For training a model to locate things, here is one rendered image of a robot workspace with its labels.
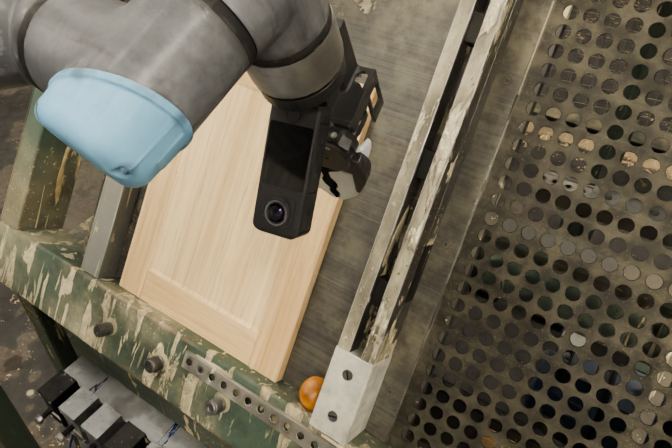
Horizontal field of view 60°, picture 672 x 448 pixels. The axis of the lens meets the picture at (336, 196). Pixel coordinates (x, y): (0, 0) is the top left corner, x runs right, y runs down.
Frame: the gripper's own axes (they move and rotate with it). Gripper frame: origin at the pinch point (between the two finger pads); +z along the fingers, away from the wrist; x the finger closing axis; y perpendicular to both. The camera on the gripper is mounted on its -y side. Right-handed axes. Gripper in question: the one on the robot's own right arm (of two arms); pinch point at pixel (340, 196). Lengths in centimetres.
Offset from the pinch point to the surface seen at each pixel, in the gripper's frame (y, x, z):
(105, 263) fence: -13, 52, 37
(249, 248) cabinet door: -2.3, 22.7, 30.2
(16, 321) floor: -37, 146, 128
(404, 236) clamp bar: 4.8, -2.9, 21.4
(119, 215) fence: -4, 51, 33
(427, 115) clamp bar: 18.2, -2.4, 10.6
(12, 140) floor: 38, 247, 166
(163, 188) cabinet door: 3, 43, 30
